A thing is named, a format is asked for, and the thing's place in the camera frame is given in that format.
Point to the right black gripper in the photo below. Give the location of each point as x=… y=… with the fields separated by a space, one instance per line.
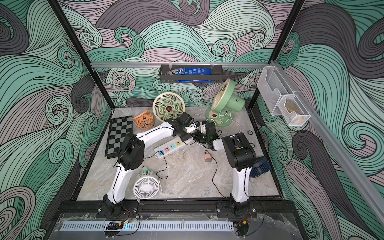
x=199 y=137

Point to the pink usb plug adapter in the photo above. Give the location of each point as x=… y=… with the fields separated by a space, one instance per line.
x=208 y=157

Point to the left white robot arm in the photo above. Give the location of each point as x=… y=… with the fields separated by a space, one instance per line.
x=131 y=153

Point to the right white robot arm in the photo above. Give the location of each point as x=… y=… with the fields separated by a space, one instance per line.
x=239 y=153

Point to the white power strip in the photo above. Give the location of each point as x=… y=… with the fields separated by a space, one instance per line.
x=169 y=147

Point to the round green cream fan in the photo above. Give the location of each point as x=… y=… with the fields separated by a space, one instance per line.
x=168 y=106

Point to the dark blue fan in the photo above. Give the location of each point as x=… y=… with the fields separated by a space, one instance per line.
x=260 y=167

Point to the white small desk fan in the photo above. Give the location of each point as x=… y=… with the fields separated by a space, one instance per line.
x=146 y=186

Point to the perforated white metal strip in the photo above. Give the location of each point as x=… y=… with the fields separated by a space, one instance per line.
x=151 y=226

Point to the green plug adapter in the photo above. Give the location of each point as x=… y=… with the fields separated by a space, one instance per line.
x=145 y=169

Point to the blue candy packet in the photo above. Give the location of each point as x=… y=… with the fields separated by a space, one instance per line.
x=190 y=71

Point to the black white chessboard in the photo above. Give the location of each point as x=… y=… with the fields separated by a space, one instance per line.
x=119 y=128

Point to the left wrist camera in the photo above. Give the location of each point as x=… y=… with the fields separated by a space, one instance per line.
x=188 y=123

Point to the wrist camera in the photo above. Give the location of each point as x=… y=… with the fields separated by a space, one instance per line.
x=188 y=123
x=203 y=127

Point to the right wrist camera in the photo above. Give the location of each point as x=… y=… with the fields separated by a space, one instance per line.
x=203 y=127

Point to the green pedestal desk fan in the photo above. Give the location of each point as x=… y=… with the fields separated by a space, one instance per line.
x=225 y=103

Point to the black wall basket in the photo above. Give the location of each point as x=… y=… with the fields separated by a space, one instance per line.
x=216 y=77

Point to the clear plastic wall bin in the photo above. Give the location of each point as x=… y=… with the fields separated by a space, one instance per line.
x=280 y=98

